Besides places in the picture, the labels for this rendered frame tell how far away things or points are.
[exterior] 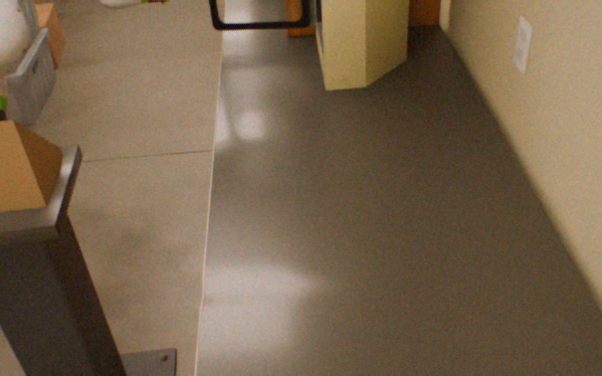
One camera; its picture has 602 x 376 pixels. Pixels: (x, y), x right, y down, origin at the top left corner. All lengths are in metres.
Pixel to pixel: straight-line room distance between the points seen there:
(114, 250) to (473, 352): 1.97
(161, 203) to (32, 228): 1.56
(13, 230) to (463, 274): 0.94
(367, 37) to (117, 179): 1.81
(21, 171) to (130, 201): 1.61
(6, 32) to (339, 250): 0.79
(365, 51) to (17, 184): 0.92
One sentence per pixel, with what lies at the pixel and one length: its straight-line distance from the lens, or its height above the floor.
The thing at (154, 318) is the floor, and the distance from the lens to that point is 2.52.
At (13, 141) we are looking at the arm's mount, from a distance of 1.47.
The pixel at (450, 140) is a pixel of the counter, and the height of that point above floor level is 0.94.
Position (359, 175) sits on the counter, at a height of 0.94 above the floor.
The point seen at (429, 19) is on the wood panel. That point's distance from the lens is 2.18.
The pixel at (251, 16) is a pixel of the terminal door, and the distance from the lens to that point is 2.06.
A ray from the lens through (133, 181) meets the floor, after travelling 3.21.
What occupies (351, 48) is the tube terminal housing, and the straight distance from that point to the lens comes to 1.76.
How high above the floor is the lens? 1.82
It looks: 38 degrees down
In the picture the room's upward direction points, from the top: 5 degrees counter-clockwise
